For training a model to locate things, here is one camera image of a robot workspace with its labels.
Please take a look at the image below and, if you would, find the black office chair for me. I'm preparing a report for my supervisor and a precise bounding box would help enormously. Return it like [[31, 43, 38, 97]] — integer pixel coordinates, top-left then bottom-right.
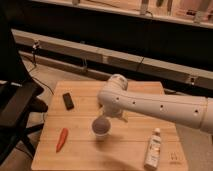
[[0, 8, 48, 165]]

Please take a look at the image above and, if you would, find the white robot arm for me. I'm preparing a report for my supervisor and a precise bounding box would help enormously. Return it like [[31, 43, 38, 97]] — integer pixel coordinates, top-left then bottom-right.
[[97, 74, 213, 135]]

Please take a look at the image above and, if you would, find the black rectangular block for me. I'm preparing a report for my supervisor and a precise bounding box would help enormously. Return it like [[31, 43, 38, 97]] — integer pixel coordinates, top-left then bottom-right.
[[63, 93, 74, 110]]

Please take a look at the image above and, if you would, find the white plastic bottle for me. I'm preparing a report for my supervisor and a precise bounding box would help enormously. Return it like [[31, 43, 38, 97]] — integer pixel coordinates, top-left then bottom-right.
[[144, 128, 161, 171]]

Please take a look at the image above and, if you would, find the black floor cable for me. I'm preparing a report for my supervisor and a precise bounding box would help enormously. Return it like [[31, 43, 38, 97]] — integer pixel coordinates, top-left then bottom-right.
[[20, 54, 55, 96]]

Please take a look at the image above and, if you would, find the orange carrot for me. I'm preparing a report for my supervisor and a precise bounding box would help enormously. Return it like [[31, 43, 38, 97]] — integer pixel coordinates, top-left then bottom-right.
[[56, 128, 68, 153]]

